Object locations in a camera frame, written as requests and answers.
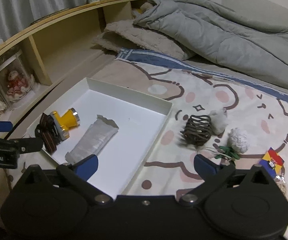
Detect green clothes pegs with string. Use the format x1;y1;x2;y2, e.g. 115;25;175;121
215;146;241;165

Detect grey toilet seat cushion packet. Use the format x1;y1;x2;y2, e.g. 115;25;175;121
65;115;119;164

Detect dark brown hair tie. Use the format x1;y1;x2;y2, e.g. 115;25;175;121
180;114;213;149

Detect yellow headlamp with strap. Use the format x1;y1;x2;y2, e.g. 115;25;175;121
34;108;80;154

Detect doll in clear case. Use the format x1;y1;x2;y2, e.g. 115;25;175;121
0;50;36;109

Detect cartoon bear print blanket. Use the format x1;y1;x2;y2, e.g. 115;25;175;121
94;50;288;237

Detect wooden headboard shelf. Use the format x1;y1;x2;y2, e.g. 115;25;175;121
0;0;147;123

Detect colourful playing card box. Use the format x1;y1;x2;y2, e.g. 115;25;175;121
259;148;284;178

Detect white shallow box tray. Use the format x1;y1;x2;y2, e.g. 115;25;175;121
43;78;173;198

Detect clear bag of rubber bands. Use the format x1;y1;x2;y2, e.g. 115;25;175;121
274;172;288;199

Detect grey quilted duvet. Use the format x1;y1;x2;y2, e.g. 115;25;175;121
134;0;288;89

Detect beige fluffy pillow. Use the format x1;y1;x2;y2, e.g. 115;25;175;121
92;20;195;61

